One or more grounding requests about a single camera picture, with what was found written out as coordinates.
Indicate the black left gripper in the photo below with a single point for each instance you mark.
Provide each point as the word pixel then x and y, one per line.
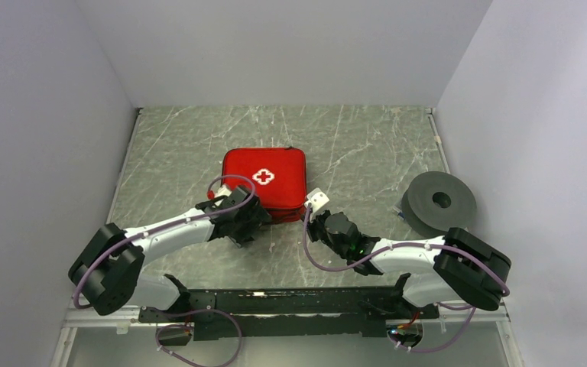
pixel 257 216

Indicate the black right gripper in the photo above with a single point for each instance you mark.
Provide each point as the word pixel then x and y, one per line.
pixel 311 225

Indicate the red medicine kit case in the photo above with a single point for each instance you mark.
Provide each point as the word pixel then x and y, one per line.
pixel 279 176

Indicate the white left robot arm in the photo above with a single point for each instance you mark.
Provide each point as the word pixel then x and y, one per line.
pixel 108 272

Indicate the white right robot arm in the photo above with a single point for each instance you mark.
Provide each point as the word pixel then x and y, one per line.
pixel 453 266

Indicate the grey filament spool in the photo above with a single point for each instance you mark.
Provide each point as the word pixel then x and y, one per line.
pixel 434 202

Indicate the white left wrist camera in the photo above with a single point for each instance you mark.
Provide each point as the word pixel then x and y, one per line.
pixel 224 190

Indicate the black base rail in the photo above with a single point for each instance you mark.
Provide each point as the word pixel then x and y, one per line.
pixel 365 311

